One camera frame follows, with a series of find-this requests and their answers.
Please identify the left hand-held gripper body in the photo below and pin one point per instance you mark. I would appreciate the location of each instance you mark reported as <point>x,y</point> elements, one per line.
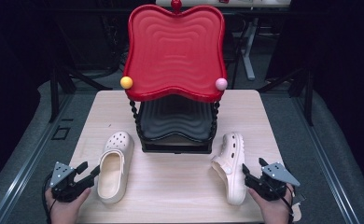
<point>62,177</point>

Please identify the metal table clamp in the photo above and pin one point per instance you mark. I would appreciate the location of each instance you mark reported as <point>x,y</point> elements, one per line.
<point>300,197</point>

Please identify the cream clog shoe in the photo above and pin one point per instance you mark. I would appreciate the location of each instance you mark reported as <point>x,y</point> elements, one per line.
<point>236,186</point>
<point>111,174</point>

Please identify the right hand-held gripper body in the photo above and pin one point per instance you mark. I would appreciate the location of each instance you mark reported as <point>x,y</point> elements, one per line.
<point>275,179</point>

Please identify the aluminium floor rail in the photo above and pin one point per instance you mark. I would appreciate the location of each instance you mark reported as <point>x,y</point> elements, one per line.
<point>24,161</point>
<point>326,161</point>

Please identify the person's left hand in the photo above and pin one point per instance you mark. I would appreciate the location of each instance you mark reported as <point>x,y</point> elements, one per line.
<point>65,211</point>

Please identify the person's right hand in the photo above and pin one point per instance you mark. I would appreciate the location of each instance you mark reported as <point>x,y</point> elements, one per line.
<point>273,210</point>

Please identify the red and black tiered rack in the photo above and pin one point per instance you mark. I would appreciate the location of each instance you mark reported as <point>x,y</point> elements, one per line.
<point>175,53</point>

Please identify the black metal stand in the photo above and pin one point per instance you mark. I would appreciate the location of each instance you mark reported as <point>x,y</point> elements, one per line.
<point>307,96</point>
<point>55,93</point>

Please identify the black tape square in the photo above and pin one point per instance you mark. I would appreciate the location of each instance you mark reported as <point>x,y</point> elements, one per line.
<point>54,133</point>

